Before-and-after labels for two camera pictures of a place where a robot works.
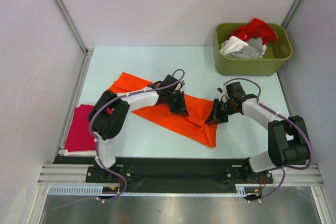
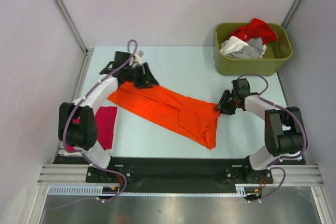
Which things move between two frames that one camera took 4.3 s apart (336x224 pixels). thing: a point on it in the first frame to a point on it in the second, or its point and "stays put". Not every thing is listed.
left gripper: (177, 109) to (147, 81)
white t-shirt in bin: (232, 44) stays put
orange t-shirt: (199, 109) stays put
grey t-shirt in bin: (254, 50) stays put
